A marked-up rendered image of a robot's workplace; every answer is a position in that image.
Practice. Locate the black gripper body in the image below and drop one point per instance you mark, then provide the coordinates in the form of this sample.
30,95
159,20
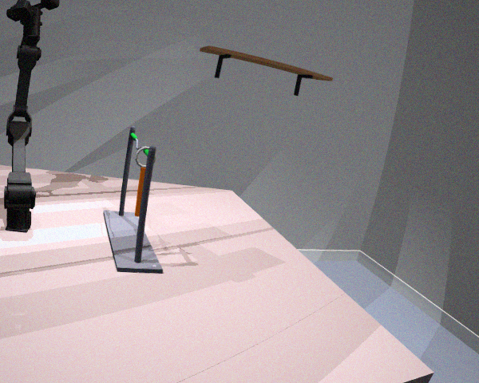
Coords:
48,4

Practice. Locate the orange bar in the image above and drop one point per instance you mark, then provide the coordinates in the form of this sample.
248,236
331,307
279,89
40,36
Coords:
140,185

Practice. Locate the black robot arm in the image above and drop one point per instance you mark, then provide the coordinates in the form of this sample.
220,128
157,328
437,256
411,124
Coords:
19,195

